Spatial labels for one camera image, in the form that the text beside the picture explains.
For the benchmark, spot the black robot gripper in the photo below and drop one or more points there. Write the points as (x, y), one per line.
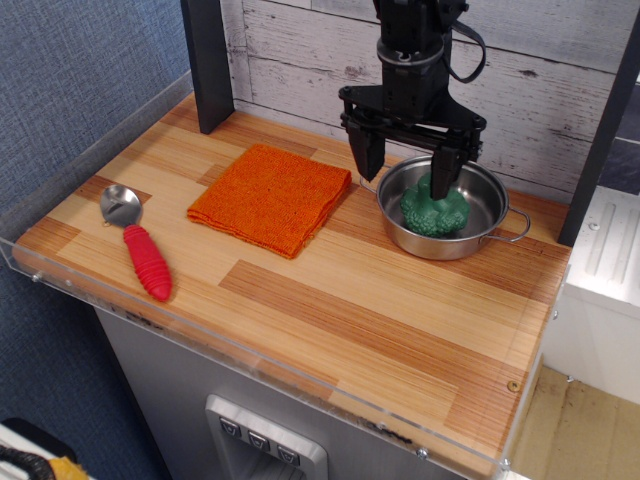
(412, 105)

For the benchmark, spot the green toy broccoli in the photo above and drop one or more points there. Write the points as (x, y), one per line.
(433, 218)

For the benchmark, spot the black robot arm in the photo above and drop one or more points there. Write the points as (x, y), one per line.
(420, 26)

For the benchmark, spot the stainless steel pot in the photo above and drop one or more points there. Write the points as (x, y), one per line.
(475, 210)

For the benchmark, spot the orange folded cloth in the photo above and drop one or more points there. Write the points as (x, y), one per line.
(272, 198)

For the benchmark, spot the white toy sink unit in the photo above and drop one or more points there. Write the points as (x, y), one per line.
(593, 333)

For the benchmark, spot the grey toy fridge cabinet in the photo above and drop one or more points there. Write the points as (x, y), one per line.
(172, 384)

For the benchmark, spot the silver dispenser button panel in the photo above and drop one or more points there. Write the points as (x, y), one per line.
(265, 440)

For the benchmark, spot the right dark vertical post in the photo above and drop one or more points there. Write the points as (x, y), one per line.
(610, 121)

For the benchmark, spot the dark vertical post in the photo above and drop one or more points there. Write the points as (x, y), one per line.
(206, 44)
(610, 121)

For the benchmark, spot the left dark vertical post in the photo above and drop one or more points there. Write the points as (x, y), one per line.
(206, 44)

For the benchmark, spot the red handled ice cream scoop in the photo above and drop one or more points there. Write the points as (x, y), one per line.
(122, 207)

